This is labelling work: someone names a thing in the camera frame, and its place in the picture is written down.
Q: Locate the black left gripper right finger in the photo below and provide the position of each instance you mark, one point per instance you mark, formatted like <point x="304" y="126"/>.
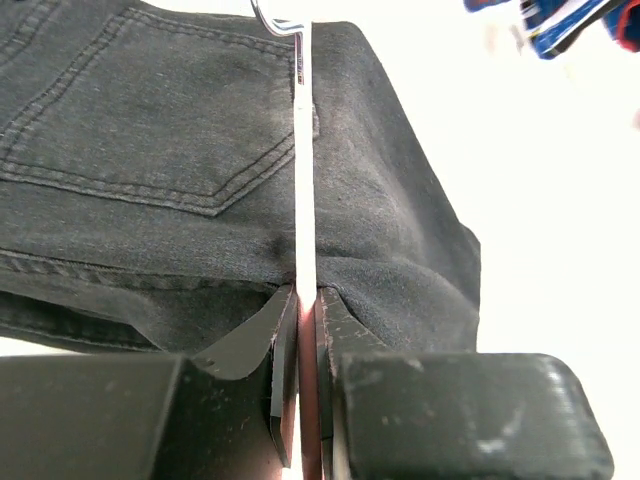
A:
<point x="401" y="415"/>

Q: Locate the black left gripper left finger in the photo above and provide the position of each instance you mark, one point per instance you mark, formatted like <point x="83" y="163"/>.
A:
<point x="225" y="413"/>

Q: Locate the pink plastic hanger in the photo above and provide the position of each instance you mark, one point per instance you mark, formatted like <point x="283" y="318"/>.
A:
<point x="305" y="235"/>

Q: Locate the black denim trousers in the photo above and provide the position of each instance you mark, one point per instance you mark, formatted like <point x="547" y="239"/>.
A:
<point x="147" y="162"/>

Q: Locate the blue patterned garment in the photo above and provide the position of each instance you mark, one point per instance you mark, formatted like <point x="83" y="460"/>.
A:
<point x="553" y="26"/>

